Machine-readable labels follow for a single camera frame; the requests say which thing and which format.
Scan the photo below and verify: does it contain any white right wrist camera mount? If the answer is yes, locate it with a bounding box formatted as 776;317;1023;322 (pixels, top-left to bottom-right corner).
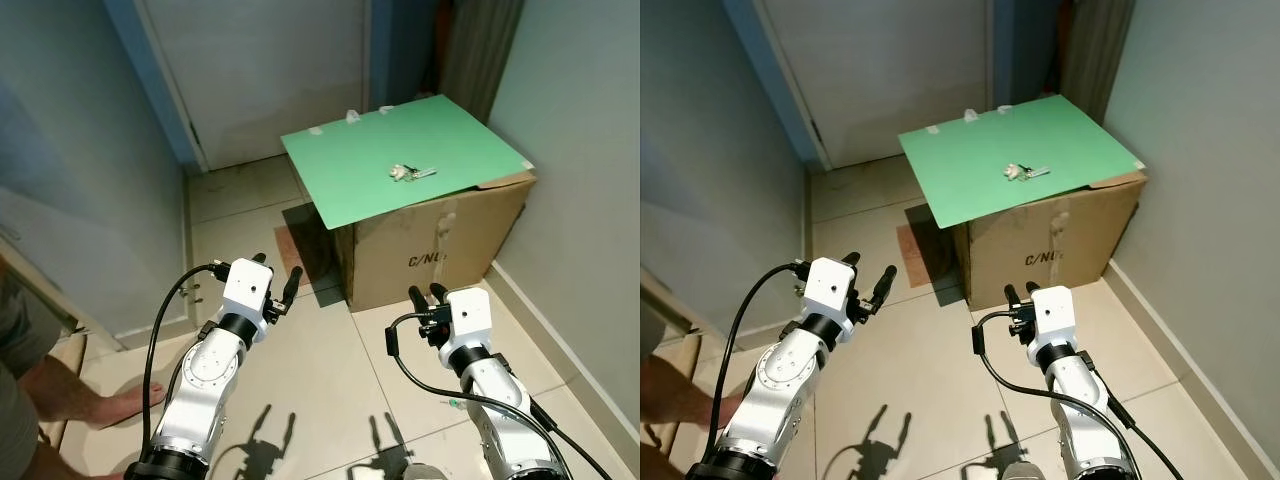
446;288;493;347
1029;286;1077;347

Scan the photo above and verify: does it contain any green board on box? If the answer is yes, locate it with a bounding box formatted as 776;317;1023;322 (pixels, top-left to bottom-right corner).
281;95;535;230
898;94;1147;230

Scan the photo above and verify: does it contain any white door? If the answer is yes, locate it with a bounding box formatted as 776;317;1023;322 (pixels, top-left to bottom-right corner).
753;0;994;170
135;0;374;172

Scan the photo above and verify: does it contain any blue door frame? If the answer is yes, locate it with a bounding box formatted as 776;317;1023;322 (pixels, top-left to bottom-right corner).
102;0;441;175
721;0;1063;172

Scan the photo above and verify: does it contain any flat brown cardboard piece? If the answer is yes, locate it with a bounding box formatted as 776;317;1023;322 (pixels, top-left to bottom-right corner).
274;224;347;293
896;222;967;287

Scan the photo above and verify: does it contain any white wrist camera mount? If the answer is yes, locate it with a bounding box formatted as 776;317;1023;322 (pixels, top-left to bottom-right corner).
446;288;493;347
803;257;858;319
1029;286;1077;347
219;258;274;319

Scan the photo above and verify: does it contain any brown wooden panel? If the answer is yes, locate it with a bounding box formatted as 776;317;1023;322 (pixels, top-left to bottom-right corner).
440;0;527;127
1058;0;1137;127

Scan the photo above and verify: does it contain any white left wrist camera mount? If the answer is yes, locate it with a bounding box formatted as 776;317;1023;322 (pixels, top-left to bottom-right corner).
219;258;274;319
803;257;858;319

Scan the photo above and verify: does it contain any brown cardboard box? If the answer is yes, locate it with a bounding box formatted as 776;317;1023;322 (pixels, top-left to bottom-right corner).
953;171;1149;312
290;170;539;314

